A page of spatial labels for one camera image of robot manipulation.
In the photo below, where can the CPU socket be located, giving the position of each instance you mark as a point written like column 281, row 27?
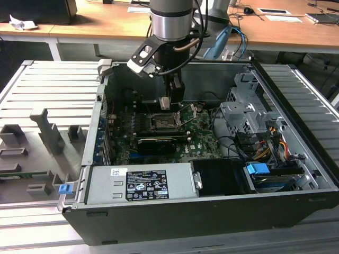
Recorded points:
column 161, row 121

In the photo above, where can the black RAM slot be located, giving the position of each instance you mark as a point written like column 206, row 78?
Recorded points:
column 169, row 132
column 169, row 135

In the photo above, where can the silver CPU with green edge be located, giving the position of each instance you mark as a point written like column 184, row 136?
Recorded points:
column 164, row 103

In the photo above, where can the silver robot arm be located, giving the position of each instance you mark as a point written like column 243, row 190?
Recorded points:
column 170, row 26

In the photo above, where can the black computer mouse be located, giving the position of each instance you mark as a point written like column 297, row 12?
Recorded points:
column 248, row 10

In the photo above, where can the green RAM stick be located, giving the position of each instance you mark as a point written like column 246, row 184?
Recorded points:
column 23, row 174

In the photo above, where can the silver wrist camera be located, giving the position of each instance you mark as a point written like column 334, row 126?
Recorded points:
column 136, row 67

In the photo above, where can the silver power supply unit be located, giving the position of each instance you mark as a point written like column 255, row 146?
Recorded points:
column 106, row 185

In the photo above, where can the black monitor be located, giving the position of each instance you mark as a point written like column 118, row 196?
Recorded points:
column 39, row 10

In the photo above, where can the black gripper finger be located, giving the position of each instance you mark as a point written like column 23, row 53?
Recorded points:
column 177, row 90
column 167, row 86

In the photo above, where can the blue expansion slot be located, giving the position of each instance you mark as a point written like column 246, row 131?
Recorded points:
column 148, row 157

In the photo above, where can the black open PC case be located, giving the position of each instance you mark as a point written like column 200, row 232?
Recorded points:
column 185, row 219

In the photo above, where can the hard disk drive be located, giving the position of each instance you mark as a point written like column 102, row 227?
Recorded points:
column 272, row 182

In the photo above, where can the grey parts rack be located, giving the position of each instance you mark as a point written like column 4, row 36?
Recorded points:
column 37, row 169

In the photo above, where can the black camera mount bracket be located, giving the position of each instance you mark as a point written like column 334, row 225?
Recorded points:
column 136, row 56

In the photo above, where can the black graphics card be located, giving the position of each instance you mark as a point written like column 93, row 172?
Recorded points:
column 156, row 146

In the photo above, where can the wooden desk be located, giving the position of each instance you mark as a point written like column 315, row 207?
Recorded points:
column 39, row 32
column 106, row 23

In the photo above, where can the crumpled white paper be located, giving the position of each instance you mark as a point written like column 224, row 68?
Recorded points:
column 19, row 24

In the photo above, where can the green motherboard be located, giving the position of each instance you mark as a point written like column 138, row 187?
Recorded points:
column 204, row 137

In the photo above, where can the flat grey tablet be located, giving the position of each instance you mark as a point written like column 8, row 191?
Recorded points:
column 323, row 18

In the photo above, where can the blue disk carrier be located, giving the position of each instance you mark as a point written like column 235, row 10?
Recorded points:
column 257, row 169

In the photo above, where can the blue plastic latch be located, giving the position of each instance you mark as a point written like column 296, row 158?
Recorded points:
column 64, row 189

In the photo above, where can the silver drive cage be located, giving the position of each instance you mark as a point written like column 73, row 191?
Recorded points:
column 235, row 111

